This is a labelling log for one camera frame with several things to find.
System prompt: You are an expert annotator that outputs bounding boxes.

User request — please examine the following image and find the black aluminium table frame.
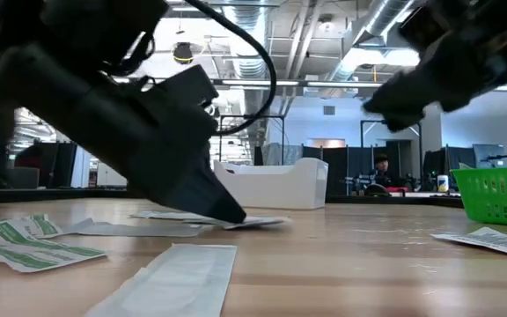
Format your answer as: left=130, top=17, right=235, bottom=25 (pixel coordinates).
left=0, top=187, right=465, bottom=209

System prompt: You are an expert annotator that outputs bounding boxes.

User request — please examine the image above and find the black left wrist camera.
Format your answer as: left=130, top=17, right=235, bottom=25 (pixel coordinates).
left=145, top=64, right=220, bottom=129

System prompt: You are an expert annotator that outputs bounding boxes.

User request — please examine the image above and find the white building column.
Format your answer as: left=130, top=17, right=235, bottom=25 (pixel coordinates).
left=70, top=147, right=92, bottom=189

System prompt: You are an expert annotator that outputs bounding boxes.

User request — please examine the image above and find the black room divider panel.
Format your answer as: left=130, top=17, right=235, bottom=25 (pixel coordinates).
left=301, top=144, right=413, bottom=197
left=424, top=147, right=477, bottom=190

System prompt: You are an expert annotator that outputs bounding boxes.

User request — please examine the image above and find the green plastic basket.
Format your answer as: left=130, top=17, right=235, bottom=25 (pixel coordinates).
left=450, top=166, right=507, bottom=228

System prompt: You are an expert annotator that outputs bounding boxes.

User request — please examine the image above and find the silver ventilation duct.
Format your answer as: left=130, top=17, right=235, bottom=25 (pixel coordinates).
left=230, top=4, right=273, bottom=116

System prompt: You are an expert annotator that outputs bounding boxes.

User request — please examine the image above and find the black ceiling dome device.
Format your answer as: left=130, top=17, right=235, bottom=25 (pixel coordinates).
left=173, top=41, right=195, bottom=65

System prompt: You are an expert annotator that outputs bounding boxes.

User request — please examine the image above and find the black left camera cable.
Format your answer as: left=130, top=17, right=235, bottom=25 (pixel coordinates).
left=185, top=0, right=278, bottom=136

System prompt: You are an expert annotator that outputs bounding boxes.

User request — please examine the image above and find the grey background monitor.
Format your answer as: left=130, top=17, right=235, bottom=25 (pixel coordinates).
left=473, top=143, right=506, bottom=168

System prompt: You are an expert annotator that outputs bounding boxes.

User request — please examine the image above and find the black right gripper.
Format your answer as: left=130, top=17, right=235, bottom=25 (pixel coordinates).
left=362, top=26, right=507, bottom=133

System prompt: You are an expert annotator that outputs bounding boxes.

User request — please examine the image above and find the white plastic bin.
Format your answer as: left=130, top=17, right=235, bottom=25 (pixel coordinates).
left=213, top=157, right=329, bottom=210

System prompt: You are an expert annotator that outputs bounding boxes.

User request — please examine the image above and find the long white bandage packet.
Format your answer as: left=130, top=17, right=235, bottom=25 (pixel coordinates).
left=84, top=244, right=239, bottom=317

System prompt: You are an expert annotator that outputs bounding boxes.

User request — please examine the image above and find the green striped bandage packet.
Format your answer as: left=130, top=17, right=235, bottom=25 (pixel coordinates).
left=0, top=218, right=107, bottom=273
left=0, top=213, right=64, bottom=239

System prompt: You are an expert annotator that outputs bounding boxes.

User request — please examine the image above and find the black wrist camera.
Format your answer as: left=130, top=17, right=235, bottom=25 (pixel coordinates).
left=145, top=64, right=220, bottom=129
left=399, top=0, right=474, bottom=52

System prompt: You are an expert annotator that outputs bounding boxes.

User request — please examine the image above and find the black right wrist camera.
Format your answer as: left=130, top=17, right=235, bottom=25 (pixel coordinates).
left=399, top=0, right=474, bottom=52

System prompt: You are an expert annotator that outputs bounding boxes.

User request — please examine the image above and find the long ceiling light strip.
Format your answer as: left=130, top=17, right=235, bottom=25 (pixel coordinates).
left=216, top=78, right=385, bottom=89

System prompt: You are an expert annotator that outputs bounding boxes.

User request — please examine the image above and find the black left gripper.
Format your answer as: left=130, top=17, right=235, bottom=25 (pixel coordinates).
left=81, top=94, right=248, bottom=225

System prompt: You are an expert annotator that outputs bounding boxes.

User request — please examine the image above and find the person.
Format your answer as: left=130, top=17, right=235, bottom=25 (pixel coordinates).
left=354, top=152, right=409, bottom=197

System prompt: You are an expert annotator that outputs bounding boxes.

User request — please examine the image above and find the white cabinet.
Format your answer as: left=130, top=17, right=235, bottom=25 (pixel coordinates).
left=96, top=166, right=127, bottom=188

